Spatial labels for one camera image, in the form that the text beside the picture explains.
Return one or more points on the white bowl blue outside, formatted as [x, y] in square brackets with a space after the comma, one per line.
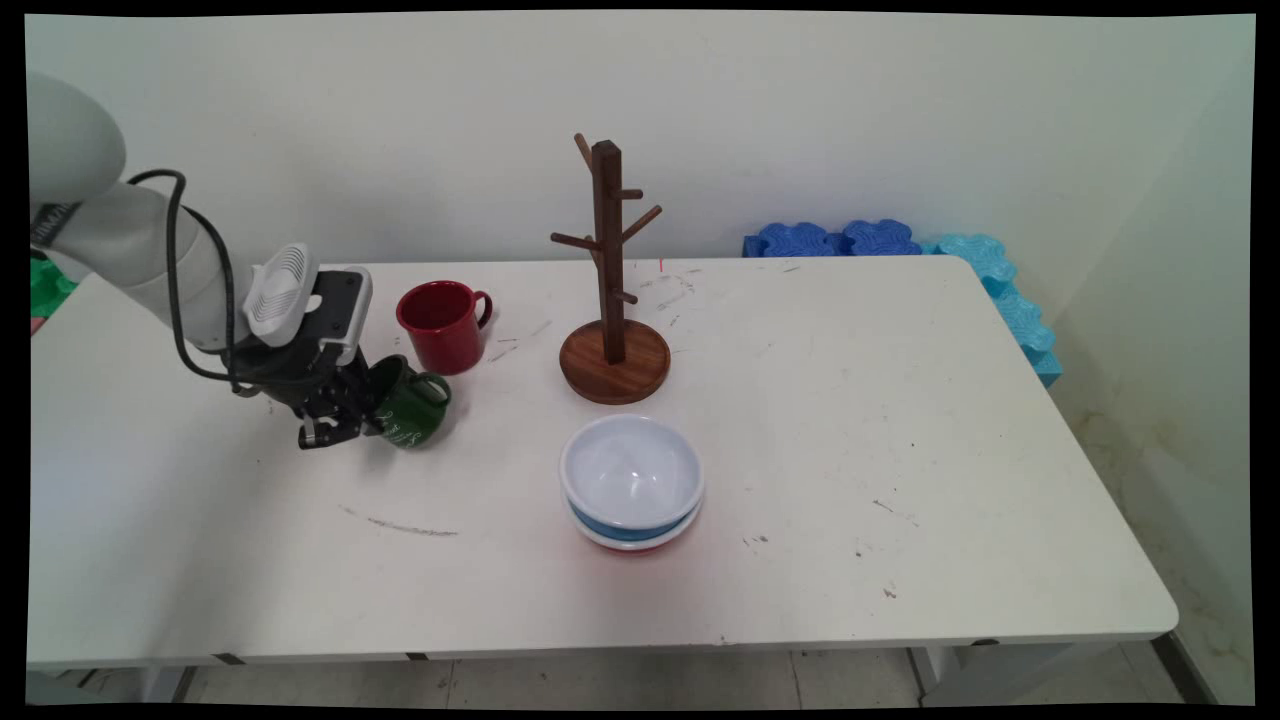
[632, 475]

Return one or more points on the dark wooden mug tree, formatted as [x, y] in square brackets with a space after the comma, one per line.
[607, 240]

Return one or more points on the light blue foam tiles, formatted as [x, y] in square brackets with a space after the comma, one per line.
[1010, 295]

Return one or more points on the green foam mat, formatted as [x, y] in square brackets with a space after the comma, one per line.
[45, 290]

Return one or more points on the red enamel mug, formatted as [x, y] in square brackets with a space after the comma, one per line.
[442, 325]

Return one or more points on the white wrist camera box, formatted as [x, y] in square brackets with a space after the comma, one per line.
[300, 295]

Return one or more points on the dark blue foam tile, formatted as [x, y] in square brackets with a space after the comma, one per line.
[795, 240]
[882, 238]

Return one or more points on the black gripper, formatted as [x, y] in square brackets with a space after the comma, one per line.
[300, 375]

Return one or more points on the green enamel mug white lettering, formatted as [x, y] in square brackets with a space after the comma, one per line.
[412, 408]

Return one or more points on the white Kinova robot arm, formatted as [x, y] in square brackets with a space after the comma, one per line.
[120, 220]

